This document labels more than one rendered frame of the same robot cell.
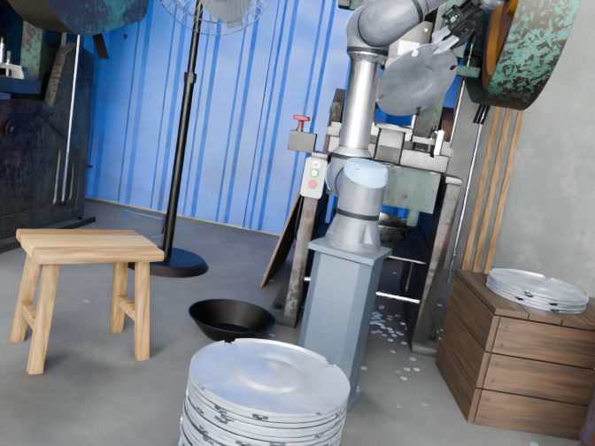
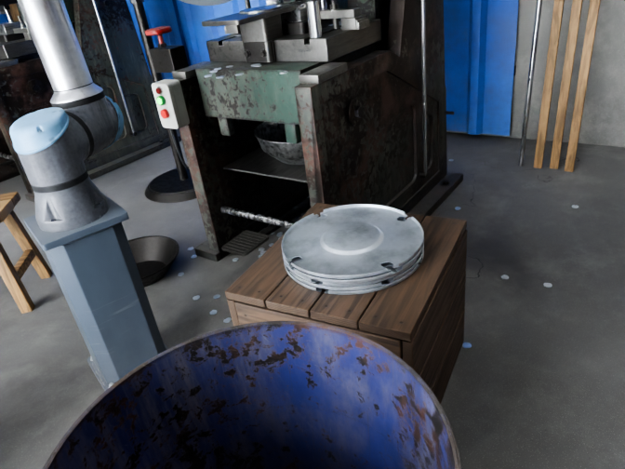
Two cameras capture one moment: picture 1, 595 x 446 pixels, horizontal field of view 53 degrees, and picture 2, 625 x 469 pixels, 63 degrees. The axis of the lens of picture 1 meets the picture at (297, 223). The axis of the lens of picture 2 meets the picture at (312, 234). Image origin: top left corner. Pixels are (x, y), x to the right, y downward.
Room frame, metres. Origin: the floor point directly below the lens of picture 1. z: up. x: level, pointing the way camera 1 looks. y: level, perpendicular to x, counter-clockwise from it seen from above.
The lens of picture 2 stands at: (0.99, -1.19, 0.91)
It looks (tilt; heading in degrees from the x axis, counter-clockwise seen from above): 29 degrees down; 34
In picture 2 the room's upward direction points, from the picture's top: 8 degrees counter-clockwise
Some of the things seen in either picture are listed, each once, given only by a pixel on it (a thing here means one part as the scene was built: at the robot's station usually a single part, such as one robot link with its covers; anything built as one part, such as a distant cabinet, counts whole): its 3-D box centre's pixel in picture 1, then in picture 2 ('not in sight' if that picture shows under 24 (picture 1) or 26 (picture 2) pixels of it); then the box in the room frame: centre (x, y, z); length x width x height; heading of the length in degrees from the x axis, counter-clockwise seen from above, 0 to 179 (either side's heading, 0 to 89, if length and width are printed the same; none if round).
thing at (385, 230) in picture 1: (371, 228); (306, 139); (2.38, -0.30, 0.36); 0.34 x 0.34 x 0.10
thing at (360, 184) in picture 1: (362, 185); (49, 145); (1.59, -0.15, 0.62); 0.13 x 0.12 x 0.14; 14
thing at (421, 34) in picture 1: (405, 57); not in sight; (2.33, -0.29, 1.04); 0.17 x 0.15 x 0.30; 175
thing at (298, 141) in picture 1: (300, 156); (173, 75); (2.17, 0.03, 0.62); 0.10 x 0.06 x 0.20; 85
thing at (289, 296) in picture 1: (313, 191); (267, 97); (2.54, -0.04, 0.45); 0.92 x 0.12 x 0.90; 175
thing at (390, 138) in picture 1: (390, 142); (254, 37); (2.20, -0.28, 0.72); 0.25 x 0.14 x 0.14; 175
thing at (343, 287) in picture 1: (336, 322); (105, 295); (1.58, -0.16, 0.23); 0.19 x 0.19 x 0.45; 68
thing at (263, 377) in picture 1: (270, 373); not in sight; (1.00, 0.00, 0.32); 0.29 x 0.29 x 0.01
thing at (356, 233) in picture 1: (355, 227); (66, 195); (1.58, -0.16, 0.50); 0.15 x 0.15 x 0.10
